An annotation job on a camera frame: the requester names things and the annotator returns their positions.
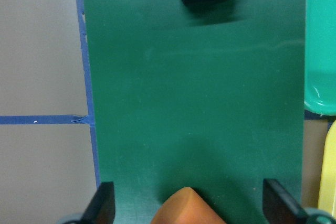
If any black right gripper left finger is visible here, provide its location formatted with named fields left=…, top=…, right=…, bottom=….
left=79, top=182, right=116, bottom=224

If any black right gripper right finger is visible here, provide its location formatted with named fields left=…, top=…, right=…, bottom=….
left=262, top=179, right=308, bottom=224

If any plain orange cylinder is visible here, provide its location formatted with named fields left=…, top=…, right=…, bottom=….
left=151, top=187, right=225, bottom=224

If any yellow tray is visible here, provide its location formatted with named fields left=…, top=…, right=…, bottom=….
left=318, top=122, right=335, bottom=217

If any green conveyor belt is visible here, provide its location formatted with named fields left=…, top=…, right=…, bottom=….
left=84, top=0, right=306, bottom=223

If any green tray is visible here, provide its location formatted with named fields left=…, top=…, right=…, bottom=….
left=304, top=0, right=335, bottom=116

